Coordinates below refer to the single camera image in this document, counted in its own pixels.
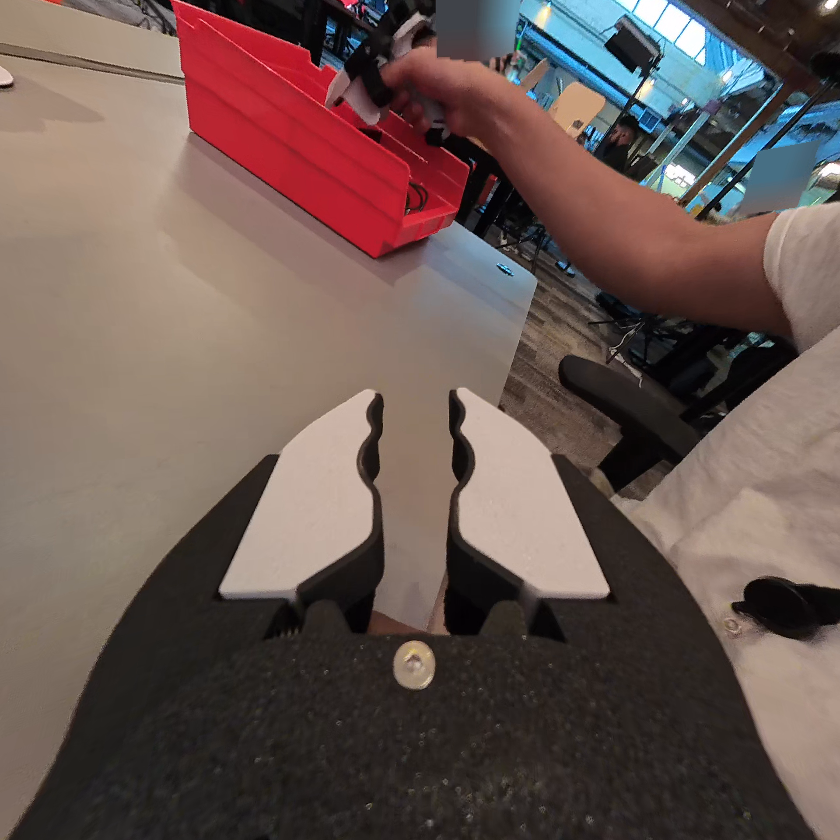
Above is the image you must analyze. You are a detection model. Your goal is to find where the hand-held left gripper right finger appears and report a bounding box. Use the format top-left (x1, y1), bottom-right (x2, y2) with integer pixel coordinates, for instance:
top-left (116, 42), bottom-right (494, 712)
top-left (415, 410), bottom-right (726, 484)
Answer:
top-left (446, 387), bottom-right (611, 609)

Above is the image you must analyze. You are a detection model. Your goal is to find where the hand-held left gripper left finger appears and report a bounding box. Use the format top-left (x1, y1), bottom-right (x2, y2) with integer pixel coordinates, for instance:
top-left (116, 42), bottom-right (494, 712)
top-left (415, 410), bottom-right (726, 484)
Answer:
top-left (218, 389), bottom-right (387, 609)

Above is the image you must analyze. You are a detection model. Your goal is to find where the red storage bin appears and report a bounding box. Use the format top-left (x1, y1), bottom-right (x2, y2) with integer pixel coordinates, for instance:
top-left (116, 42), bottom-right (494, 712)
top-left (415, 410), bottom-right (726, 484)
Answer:
top-left (172, 0), bottom-right (471, 259)

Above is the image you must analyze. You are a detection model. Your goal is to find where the person's right forearm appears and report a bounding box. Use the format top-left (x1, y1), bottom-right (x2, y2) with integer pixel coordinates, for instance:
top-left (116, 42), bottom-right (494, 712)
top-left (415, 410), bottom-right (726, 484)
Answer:
top-left (472, 79), bottom-right (798, 337)

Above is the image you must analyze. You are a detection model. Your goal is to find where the grey desk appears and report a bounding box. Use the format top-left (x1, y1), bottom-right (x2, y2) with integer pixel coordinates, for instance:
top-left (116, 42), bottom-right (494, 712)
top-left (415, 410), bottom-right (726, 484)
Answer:
top-left (0, 0), bottom-right (539, 821)

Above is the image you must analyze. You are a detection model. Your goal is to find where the person's right hand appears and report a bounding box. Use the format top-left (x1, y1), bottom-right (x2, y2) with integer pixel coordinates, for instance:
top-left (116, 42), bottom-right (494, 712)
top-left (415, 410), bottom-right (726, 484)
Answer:
top-left (381, 47), bottom-right (526, 140)

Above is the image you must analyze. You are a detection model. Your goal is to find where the black office chair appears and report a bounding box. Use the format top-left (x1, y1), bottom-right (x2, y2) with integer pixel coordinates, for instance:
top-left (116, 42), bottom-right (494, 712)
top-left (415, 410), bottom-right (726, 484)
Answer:
top-left (558, 354), bottom-right (702, 493)

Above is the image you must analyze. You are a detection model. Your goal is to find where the black badge clip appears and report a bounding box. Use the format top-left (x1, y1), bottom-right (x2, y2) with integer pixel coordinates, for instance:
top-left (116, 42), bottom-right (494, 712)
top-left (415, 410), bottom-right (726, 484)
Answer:
top-left (731, 576), bottom-right (840, 641)

